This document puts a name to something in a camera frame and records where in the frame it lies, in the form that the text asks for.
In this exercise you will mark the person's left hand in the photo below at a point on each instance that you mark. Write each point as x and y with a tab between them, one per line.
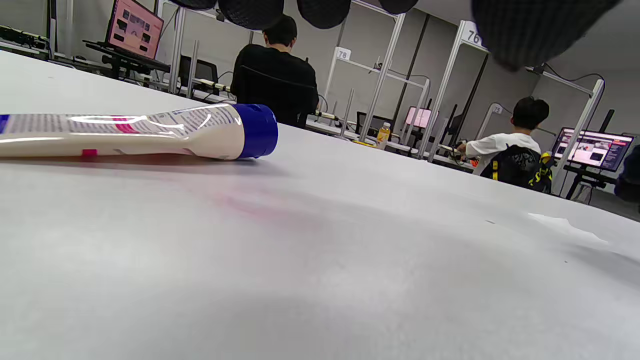
530	30

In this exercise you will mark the white hand cream tube blue cap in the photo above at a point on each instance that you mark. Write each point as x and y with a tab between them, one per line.
210	135

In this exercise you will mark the monitor with bright screen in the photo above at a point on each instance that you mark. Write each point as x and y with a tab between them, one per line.
595	147

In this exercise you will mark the black and yellow backpack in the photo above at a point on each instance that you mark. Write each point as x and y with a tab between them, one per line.
515	167

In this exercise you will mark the small pink screen monitor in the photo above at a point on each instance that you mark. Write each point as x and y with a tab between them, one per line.
419	117

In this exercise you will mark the yellow drink bottle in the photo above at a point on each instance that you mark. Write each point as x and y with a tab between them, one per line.
383	136

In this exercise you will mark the white metal frame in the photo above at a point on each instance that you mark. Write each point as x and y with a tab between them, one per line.
385	72
452	70
582	120

